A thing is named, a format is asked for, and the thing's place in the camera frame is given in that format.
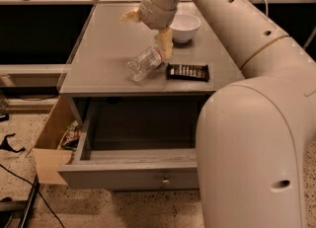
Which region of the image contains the black clip on floor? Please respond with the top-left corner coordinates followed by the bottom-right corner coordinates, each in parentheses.
top-left (0, 134), bottom-right (26, 153)

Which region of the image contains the clear plastic water bottle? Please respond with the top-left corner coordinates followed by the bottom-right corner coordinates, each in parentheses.
top-left (126, 44), bottom-right (163, 82)

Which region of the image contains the black metal floor stand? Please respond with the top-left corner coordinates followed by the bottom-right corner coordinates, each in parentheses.
top-left (0, 177), bottom-right (40, 228)

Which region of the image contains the black floor cable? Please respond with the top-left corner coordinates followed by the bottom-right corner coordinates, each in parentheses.
top-left (0, 163), bottom-right (66, 228)

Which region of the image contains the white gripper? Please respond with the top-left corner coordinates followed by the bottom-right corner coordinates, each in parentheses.
top-left (120, 0), bottom-right (177, 60)

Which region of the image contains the colourful snack bag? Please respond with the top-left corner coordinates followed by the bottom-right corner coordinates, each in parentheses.
top-left (58, 120), bottom-right (81, 151)

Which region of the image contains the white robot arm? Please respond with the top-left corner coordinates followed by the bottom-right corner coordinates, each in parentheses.
top-left (123, 0), bottom-right (316, 228)

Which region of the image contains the dark chocolate bar wrapper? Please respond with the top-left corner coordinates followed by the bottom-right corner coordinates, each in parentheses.
top-left (166, 64), bottom-right (209, 82)

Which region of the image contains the brown cardboard box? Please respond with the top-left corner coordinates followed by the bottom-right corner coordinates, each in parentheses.
top-left (33, 97), bottom-right (75, 185)

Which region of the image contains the open grey top drawer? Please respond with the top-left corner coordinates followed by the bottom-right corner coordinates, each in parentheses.
top-left (58, 97), bottom-right (201, 190)

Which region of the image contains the grey wooden nightstand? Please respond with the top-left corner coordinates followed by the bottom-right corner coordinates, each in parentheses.
top-left (56, 1), bottom-right (246, 193)

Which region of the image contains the white ceramic bowl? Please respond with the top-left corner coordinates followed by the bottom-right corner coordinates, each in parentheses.
top-left (170, 14), bottom-right (200, 42)

